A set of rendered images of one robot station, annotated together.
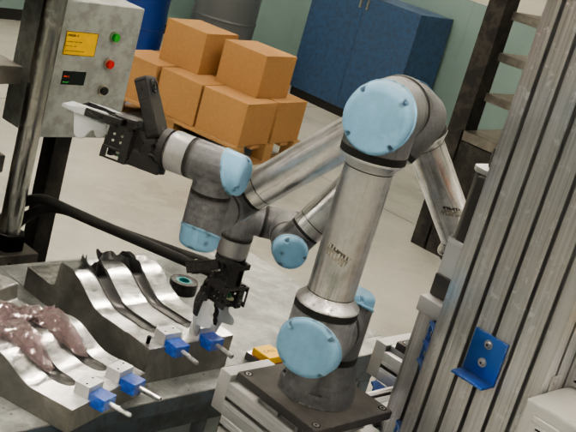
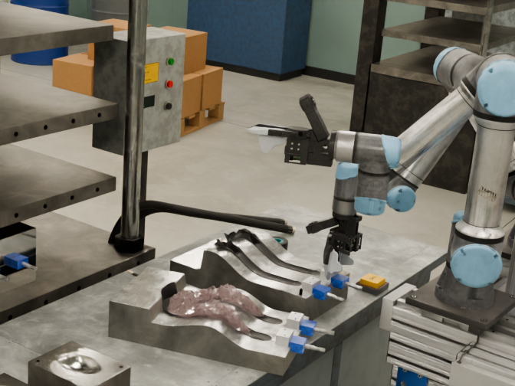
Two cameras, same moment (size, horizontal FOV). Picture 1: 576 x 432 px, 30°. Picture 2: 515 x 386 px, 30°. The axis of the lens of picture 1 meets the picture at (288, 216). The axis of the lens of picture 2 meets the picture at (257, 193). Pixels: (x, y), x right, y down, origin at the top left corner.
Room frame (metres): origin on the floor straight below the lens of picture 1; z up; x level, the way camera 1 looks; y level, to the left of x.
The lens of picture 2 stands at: (-0.30, 0.68, 2.05)
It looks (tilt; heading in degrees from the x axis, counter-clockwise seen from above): 19 degrees down; 353
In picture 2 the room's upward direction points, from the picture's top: 5 degrees clockwise
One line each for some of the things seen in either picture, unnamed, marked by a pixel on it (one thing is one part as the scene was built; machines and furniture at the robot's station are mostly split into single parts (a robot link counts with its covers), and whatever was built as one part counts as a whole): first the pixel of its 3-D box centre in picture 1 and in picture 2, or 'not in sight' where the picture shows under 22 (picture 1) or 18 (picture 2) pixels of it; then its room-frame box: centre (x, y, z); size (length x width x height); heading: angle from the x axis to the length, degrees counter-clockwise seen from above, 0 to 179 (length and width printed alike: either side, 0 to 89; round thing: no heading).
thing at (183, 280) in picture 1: (183, 285); (276, 245); (2.76, 0.23, 0.82); 0.08 x 0.08 x 0.04
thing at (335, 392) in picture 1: (322, 369); (466, 279); (1.90, -0.15, 1.09); 0.15 x 0.15 x 0.10
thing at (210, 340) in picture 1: (213, 343); (342, 282); (2.30, 0.08, 0.89); 0.13 x 0.05 x 0.05; 50
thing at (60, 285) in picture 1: (127, 302); (259, 268); (2.44, 0.32, 0.87); 0.50 x 0.26 x 0.14; 50
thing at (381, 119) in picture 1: (350, 230); (489, 174); (1.77, -0.11, 1.41); 0.15 x 0.12 x 0.55; 165
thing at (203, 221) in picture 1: (207, 216); (372, 188); (1.86, 0.14, 1.34); 0.11 x 0.08 x 0.11; 165
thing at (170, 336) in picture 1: (179, 350); (324, 293); (2.22, 0.15, 0.89); 0.13 x 0.05 x 0.05; 50
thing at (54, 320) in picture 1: (27, 324); (214, 302); (2.11, 0.48, 0.90); 0.26 x 0.18 x 0.08; 67
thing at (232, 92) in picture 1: (213, 85); (139, 72); (7.58, 0.78, 0.37); 1.20 x 0.82 x 0.74; 60
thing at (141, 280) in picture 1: (132, 287); (262, 256); (2.42, 0.32, 0.92); 0.35 x 0.16 x 0.09; 50
